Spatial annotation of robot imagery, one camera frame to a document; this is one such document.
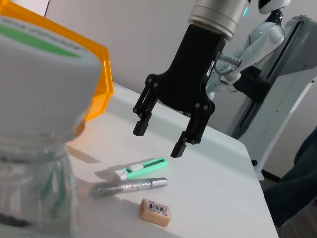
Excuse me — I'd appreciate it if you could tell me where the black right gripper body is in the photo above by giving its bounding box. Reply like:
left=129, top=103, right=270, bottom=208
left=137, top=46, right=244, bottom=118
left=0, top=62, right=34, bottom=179
left=145, top=23, right=227, bottom=118

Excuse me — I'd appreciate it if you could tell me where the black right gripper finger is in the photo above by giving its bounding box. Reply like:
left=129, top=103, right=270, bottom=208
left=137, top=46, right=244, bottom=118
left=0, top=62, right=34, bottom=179
left=170, top=114, right=211, bottom=159
left=132, top=85, right=159, bottom=137

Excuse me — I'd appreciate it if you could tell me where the grey lift column stand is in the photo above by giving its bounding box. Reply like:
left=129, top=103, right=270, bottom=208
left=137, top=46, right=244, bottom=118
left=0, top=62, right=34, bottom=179
left=226, top=15, right=317, bottom=181

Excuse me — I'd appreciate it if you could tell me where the beige eraser with barcode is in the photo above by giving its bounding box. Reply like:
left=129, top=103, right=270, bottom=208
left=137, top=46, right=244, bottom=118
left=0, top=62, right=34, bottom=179
left=139, top=197, right=172, bottom=227

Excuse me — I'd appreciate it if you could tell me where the yellow plastic bin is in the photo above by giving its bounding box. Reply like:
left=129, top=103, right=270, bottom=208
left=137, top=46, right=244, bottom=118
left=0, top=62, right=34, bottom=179
left=0, top=0, right=114, bottom=122

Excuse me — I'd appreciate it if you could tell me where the person in dark clothing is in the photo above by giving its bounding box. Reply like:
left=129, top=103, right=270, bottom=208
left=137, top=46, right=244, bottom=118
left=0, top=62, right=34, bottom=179
left=264, top=128, right=317, bottom=228

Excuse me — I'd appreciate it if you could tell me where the white humanoid robot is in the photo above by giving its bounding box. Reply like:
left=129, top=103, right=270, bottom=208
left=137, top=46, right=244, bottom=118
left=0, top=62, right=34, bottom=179
left=205, top=0, right=292, bottom=100

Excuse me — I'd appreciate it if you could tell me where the right arm cable with connector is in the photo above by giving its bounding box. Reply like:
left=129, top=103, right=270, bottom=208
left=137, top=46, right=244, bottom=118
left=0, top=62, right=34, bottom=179
left=207, top=51, right=243, bottom=85

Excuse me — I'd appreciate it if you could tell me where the mint green utility knife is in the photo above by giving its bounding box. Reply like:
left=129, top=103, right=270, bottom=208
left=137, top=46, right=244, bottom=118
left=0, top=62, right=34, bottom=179
left=111, top=157, right=170, bottom=182

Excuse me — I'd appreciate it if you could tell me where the clear water bottle green label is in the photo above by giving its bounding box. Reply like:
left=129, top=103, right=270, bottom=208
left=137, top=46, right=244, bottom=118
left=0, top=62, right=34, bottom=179
left=0, top=14, right=103, bottom=238

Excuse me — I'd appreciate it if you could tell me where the silver glitter pen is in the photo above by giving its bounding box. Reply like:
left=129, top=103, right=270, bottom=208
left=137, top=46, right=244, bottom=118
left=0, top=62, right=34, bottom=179
left=91, top=177, right=168, bottom=199

